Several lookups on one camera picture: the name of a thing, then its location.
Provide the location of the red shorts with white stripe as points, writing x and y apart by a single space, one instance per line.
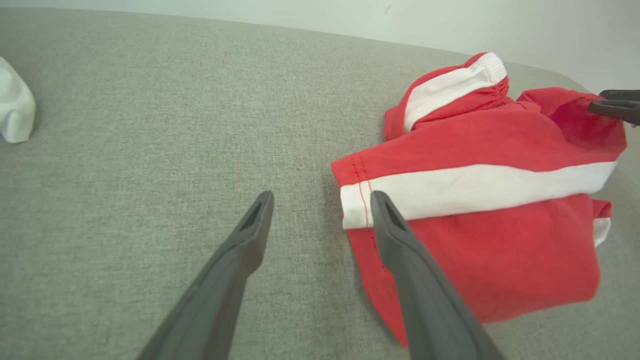
500 260

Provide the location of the red Bulls basketball jersey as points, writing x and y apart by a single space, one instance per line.
15 110

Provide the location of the grey fabric sofa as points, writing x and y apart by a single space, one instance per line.
125 200

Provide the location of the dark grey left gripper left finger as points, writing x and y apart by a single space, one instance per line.
220 290

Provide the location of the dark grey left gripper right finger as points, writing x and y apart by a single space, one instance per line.
425 300

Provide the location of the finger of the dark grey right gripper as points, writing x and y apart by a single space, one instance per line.
625 95
622 111

